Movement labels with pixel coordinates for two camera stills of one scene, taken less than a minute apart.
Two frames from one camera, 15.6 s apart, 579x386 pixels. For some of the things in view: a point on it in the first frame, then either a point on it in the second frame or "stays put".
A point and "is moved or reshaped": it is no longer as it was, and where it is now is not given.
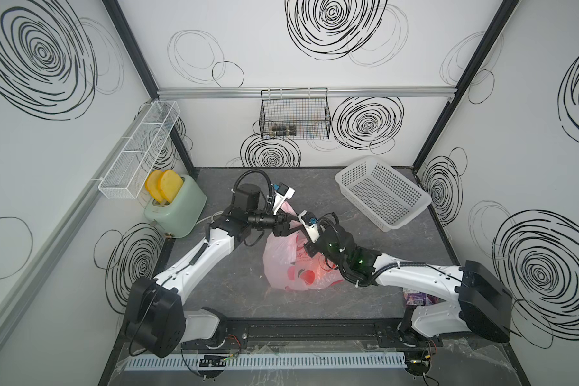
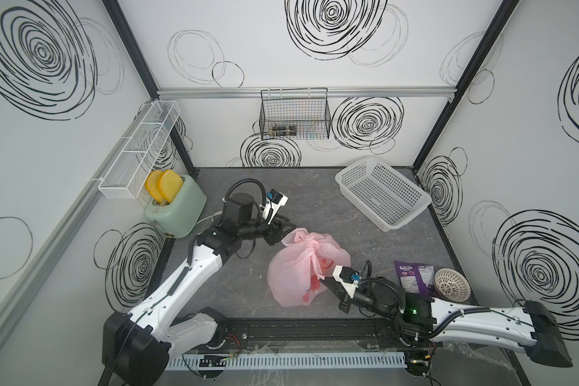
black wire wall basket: x=295 y=114 stays put
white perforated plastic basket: x=387 y=197 stays put
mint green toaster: x=177 y=218 stays put
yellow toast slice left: x=151 y=184 stays put
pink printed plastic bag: x=290 y=264 is moved or reshaped
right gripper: x=310 y=247 to x=345 y=301
